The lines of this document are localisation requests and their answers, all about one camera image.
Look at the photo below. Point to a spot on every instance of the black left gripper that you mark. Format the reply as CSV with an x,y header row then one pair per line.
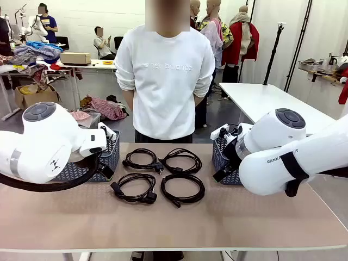
x,y
100,161

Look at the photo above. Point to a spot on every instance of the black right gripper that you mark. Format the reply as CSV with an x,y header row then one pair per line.
x,y
231,152

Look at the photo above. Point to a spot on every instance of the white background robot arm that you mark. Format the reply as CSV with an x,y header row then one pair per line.
x,y
38,27

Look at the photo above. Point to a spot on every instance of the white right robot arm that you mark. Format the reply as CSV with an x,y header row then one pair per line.
x,y
272,174

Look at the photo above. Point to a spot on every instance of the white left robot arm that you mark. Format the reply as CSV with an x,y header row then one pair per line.
x,y
40,141

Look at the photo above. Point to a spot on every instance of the person's right forearm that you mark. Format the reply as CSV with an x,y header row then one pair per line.
x,y
127,99

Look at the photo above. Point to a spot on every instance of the person's left forearm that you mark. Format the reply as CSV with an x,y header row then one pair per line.
x,y
199,101

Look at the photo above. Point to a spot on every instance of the grey-blue woven plastic basket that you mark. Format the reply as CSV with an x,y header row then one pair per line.
x,y
111,163
218,155

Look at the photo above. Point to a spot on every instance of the clear plastic storage bin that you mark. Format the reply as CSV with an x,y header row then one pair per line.
x,y
91,121

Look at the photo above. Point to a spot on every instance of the pink checkered cloth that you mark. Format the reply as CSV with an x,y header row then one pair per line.
x,y
80,114

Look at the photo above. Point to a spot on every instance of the red checkered clothes heap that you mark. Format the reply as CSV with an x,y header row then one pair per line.
x,y
106,107

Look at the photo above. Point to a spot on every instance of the white side table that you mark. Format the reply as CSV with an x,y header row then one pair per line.
x,y
258,100

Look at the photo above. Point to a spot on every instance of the person in white sweatshirt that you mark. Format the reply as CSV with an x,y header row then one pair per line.
x,y
163,95

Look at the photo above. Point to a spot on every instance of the open cardboard box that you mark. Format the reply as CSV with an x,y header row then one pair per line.
x,y
35,96

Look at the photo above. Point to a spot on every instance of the white background table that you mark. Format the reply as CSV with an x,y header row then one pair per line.
x,y
95,63

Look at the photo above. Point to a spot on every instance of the yellow tape roll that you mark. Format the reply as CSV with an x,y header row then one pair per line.
x,y
107,62

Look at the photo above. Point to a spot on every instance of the flat cardboard box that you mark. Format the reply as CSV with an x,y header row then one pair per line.
x,y
74,58

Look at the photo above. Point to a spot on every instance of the seated person with phone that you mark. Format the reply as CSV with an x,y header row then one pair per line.
x,y
102,43

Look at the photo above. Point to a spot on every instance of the black office chair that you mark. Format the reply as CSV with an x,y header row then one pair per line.
x,y
118,42
62,42

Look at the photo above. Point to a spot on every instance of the black tripod stand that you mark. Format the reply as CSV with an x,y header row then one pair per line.
x,y
274,54

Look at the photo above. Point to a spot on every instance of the mannequin with red coat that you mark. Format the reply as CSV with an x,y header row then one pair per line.
x,y
239,40

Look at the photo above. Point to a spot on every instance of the pile of colourful clothes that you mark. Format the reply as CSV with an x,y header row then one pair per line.
x,y
32,54

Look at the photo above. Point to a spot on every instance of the mannequin with floral shirt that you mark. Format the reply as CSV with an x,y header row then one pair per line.
x,y
214,32

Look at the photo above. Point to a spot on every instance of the red garment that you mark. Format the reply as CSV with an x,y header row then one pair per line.
x,y
344,92

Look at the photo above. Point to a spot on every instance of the black light stand poles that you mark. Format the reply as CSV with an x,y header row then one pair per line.
x,y
300,40

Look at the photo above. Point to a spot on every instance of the person in blue shirt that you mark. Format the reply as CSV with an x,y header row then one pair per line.
x,y
49,24

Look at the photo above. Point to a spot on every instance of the mannequin in dark clothes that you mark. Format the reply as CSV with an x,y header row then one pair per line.
x,y
195,11

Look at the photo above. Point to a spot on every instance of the person in black top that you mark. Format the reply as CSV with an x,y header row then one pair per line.
x,y
5,35

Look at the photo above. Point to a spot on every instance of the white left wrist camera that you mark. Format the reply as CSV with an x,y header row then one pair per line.
x,y
106,130

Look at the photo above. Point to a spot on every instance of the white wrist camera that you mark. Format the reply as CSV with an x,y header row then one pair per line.
x,y
217,133
106,130

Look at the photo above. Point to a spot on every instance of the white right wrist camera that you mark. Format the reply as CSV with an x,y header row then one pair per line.
x,y
217,133

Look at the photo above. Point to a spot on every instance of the wooden wall shelf with tools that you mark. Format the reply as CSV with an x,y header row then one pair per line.
x,y
320,68

